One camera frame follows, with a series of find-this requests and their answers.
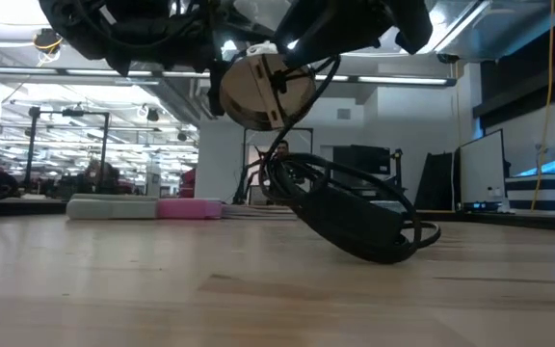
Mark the black panel board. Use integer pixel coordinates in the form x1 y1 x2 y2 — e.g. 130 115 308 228
411 151 456 211

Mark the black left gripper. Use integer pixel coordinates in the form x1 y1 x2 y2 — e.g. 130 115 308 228
106 0 225 118

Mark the black monitor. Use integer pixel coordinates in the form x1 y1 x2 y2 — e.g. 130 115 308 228
332 144 392 177

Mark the black overhead camera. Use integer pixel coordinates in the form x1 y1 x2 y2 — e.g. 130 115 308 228
33 27 65 64

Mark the pink and white box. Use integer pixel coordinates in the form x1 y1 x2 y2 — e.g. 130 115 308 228
155 198 225 221

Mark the long ceiling light bar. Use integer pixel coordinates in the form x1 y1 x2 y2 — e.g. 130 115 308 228
0 66 457 88

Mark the black gantry frame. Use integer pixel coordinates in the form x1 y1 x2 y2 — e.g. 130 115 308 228
243 126 315 192

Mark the black lamp power cord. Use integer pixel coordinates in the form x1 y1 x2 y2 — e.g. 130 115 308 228
231 55 442 265

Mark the navy white striped box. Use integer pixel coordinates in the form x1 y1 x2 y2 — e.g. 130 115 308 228
504 172 555 216

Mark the yellow cable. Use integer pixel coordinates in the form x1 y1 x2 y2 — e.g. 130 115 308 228
530 0 555 212

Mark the chrome lamp socket base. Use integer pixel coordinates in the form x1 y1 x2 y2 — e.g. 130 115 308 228
219 40 317 132

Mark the black camera rig stand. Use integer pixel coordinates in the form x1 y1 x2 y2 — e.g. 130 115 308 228
25 105 112 194

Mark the white panel board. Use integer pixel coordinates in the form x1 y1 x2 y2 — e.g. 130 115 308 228
459 128 508 207

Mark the beige spiral notebook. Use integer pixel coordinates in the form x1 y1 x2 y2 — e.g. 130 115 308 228
222 203 299 222

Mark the person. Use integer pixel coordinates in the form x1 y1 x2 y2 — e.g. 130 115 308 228
275 139 293 161
83 160 120 195

